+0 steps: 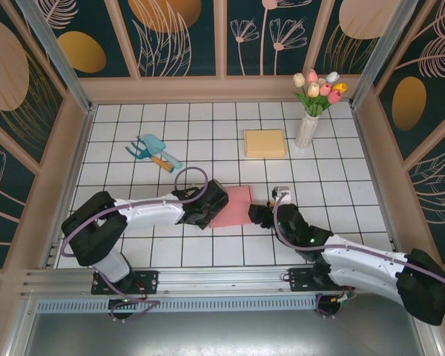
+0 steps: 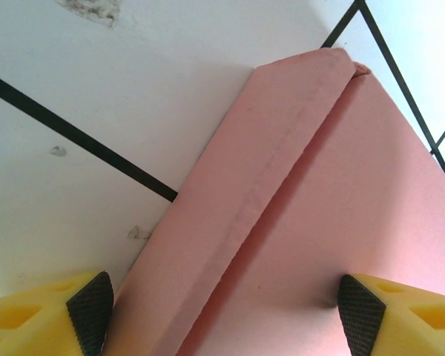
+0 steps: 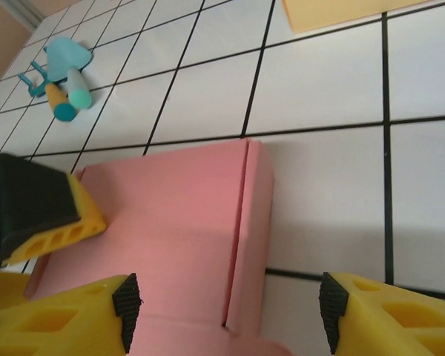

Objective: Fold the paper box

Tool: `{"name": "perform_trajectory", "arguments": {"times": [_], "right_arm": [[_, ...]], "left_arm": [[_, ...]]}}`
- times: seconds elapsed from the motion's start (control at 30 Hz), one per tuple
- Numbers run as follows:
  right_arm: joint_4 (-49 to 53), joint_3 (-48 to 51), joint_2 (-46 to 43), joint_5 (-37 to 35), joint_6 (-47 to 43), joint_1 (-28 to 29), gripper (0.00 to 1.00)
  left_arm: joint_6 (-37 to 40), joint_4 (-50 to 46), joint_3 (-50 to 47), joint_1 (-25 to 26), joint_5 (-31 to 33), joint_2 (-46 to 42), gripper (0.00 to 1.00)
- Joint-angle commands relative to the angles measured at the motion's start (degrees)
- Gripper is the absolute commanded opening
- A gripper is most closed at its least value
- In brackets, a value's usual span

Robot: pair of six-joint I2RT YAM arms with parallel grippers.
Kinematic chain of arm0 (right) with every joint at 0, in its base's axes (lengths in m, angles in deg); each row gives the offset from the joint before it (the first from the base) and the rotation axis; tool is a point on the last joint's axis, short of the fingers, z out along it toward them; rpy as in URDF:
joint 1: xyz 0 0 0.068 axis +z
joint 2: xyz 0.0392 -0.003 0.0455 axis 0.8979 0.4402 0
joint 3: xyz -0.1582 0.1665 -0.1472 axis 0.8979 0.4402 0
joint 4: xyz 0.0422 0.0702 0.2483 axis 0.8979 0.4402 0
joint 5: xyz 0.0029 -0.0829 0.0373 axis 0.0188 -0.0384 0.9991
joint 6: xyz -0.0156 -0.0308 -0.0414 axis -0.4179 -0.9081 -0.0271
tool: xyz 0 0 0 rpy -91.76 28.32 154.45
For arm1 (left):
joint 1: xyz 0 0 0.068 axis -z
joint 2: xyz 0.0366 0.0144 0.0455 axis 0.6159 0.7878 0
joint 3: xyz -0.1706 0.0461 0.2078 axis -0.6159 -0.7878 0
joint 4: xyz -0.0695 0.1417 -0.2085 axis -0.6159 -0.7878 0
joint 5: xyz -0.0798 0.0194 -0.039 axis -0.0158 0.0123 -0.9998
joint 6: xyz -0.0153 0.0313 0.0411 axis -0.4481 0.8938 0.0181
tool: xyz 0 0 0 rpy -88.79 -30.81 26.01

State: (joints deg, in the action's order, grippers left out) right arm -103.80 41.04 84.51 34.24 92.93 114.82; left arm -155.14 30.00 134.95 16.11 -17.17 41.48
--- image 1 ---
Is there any brushed metal panel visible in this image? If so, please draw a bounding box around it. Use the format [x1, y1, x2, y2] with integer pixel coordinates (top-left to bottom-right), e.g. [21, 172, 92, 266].
[22, 310, 444, 356]

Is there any teal hand rake wooden handle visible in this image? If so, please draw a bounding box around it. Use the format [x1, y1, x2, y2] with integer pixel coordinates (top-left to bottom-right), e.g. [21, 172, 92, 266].
[125, 136, 174, 174]

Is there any pink paper box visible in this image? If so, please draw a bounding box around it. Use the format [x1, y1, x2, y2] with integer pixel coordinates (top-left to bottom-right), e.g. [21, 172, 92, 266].
[209, 185, 255, 229]

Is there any aluminium mounting rail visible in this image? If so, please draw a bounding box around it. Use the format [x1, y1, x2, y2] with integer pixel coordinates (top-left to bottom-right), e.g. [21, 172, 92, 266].
[20, 262, 426, 300]

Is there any pastel tulip bouquet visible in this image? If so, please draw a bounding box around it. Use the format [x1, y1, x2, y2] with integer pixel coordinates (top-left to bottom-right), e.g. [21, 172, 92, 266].
[291, 69, 348, 118]

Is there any aluminium frame post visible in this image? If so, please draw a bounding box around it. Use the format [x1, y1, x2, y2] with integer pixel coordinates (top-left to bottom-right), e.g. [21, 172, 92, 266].
[350, 0, 420, 108]
[14, 0, 97, 114]

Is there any yellow paper box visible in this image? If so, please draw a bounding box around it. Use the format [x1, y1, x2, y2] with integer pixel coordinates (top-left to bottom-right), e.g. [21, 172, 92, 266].
[243, 128, 287, 159]

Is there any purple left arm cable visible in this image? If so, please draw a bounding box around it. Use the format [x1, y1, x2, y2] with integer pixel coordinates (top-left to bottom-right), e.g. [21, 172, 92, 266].
[61, 166, 210, 323]

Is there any white ribbed vase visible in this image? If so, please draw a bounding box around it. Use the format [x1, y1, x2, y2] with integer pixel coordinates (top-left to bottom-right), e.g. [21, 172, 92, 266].
[294, 113, 320, 149]

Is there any grey slotted cable duct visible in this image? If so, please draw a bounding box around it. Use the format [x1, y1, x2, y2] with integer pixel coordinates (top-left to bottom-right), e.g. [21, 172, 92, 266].
[35, 296, 322, 314]

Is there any light blue garden trowel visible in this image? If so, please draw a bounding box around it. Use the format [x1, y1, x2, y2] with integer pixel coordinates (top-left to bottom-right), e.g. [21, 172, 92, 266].
[142, 134, 183, 170]

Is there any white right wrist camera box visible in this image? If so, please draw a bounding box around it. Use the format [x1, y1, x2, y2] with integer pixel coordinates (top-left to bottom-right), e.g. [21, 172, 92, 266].
[272, 185, 292, 203]

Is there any black round cable port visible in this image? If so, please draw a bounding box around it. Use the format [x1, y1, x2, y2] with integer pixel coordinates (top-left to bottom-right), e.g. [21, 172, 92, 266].
[316, 294, 352, 319]
[108, 298, 139, 323]

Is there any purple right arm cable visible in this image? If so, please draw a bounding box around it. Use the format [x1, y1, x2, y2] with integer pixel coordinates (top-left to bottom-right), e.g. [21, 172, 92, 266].
[273, 196, 445, 319]

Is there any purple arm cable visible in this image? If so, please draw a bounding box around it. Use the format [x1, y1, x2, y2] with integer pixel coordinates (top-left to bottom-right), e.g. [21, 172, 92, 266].
[61, 166, 210, 323]
[273, 196, 445, 319]

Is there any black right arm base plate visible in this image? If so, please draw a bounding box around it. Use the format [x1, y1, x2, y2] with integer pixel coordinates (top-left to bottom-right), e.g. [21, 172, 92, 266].
[288, 266, 357, 294]

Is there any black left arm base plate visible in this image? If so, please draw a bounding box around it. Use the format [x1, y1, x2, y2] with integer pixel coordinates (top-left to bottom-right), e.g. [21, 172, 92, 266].
[91, 269, 160, 296]

